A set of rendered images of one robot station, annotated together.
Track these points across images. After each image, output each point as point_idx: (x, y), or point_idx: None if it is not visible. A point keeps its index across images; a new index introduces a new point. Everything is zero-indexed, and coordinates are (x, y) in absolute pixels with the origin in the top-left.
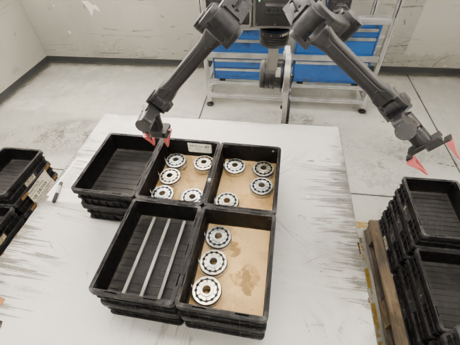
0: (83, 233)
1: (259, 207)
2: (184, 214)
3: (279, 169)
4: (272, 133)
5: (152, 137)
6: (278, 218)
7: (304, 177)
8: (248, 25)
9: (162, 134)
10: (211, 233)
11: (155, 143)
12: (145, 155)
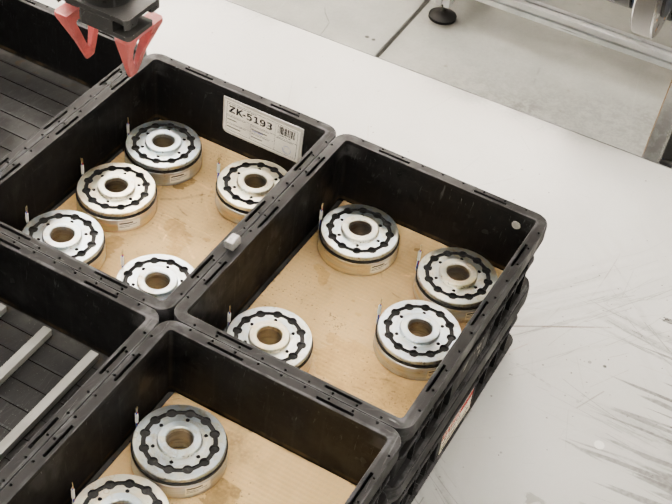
0: None
1: (376, 404)
2: (100, 329)
3: (502, 291)
4: (579, 179)
5: (90, 26)
6: (449, 480)
7: (619, 373)
8: None
9: (118, 23)
10: (159, 423)
11: (93, 51)
12: (73, 95)
